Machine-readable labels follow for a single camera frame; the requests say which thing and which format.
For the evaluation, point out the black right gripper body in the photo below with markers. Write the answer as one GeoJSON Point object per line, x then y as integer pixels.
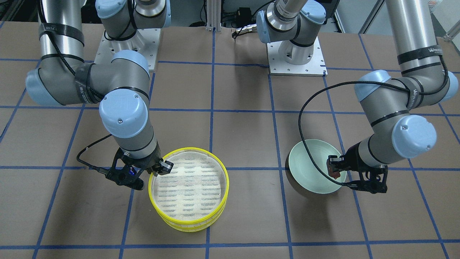
{"type": "Point", "coordinates": [148, 163]}

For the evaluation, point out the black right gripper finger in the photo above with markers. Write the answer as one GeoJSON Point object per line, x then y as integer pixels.
{"type": "Point", "coordinates": [162, 168]}

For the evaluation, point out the brown bun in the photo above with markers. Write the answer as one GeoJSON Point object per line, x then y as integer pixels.
{"type": "Point", "coordinates": [333, 166]}

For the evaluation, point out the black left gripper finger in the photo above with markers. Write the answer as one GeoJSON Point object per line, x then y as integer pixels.
{"type": "Point", "coordinates": [334, 172]}
{"type": "Point", "coordinates": [334, 160]}

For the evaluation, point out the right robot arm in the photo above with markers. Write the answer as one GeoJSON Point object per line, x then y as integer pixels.
{"type": "Point", "coordinates": [120, 87]}

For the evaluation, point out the light green plate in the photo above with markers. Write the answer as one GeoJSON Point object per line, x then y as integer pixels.
{"type": "Point", "coordinates": [304, 171]}

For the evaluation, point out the yellow steamer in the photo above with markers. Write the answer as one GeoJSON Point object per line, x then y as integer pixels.
{"type": "Point", "coordinates": [193, 225]}
{"type": "Point", "coordinates": [197, 185]}

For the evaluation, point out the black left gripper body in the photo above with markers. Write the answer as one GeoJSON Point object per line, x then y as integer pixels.
{"type": "Point", "coordinates": [353, 157]}

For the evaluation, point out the aluminium frame post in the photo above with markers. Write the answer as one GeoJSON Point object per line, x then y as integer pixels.
{"type": "Point", "coordinates": [213, 15]}

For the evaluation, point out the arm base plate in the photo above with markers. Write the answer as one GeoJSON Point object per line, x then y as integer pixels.
{"type": "Point", "coordinates": [287, 59]}
{"type": "Point", "coordinates": [146, 42]}

